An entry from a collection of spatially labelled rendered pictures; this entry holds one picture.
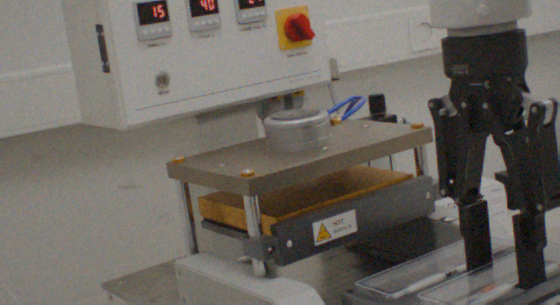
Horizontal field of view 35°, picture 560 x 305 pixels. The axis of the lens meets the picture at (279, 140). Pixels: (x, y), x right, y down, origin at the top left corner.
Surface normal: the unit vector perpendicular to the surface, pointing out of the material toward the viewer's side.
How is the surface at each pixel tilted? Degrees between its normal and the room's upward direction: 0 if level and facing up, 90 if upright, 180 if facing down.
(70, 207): 90
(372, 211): 90
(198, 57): 90
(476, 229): 90
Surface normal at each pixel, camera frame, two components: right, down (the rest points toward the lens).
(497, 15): 0.10, 0.19
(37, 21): 0.45, 0.11
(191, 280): -0.80, 0.22
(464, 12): -0.49, 0.25
